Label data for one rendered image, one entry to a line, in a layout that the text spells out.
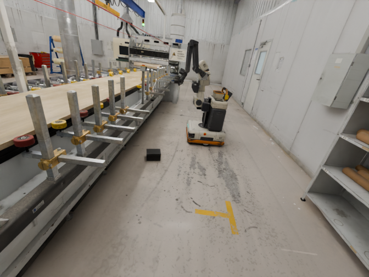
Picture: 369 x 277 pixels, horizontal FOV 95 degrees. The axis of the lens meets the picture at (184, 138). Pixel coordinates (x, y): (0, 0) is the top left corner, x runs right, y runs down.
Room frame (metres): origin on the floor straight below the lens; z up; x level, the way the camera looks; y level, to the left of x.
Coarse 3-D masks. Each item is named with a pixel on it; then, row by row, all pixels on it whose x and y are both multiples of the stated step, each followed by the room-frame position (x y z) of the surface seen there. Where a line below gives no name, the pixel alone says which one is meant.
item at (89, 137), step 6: (60, 132) 0.98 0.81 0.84; (66, 132) 0.99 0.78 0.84; (72, 132) 1.00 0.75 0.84; (90, 138) 0.98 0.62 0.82; (96, 138) 0.98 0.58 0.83; (102, 138) 0.98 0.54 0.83; (108, 138) 0.98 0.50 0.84; (114, 138) 0.99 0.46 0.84; (120, 138) 1.00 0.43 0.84; (120, 144) 0.98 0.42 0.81
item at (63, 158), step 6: (30, 150) 0.76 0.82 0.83; (24, 156) 0.73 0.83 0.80; (30, 156) 0.73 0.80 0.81; (36, 156) 0.73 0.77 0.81; (60, 156) 0.74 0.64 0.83; (66, 156) 0.75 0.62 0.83; (72, 156) 0.76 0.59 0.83; (66, 162) 0.73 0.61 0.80; (72, 162) 0.73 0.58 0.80; (78, 162) 0.73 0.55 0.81; (84, 162) 0.73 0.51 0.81; (90, 162) 0.73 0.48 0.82; (96, 162) 0.73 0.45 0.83; (102, 162) 0.74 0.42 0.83
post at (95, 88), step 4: (92, 88) 1.19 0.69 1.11; (96, 88) 1.19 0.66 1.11; (92, 92) 1.19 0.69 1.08; (96, 92) 1.19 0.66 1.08; (92, 96) 1.19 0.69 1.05; (96, 96) 1.19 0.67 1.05; (96, 100) 1.19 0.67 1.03; (96, 104) 1.19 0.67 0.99; (96, 108) 1.19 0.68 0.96; (96, 112) 1.19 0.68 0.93; (100, 112) 1.22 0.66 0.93; (96, 116) 1.19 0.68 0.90; (100, 116) 1.21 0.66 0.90; (96, 120) 1.19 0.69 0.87; (100, 120) 1.21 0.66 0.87; (96, 124) 1.19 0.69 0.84; (100, 124) 1.20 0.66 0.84; (100, 132) 1.19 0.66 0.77
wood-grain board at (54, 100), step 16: (96, 80) 2.69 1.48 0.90; (128, 80) 3.12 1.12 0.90; (16, 96) 1.41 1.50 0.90; (48, 96) 1.54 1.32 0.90; (64, 96) 1.60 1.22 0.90; (80, 96) 1.68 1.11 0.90; (0, 112) 1.03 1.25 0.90; (16, 112) 1.07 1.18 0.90; (48, 112) 1.15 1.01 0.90; (64, 112) 1.19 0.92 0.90; (0, 128) 0.82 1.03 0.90; (16, 128) 0.85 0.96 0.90; (32, 128) 0.87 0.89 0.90; (0, 144) 0.67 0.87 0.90
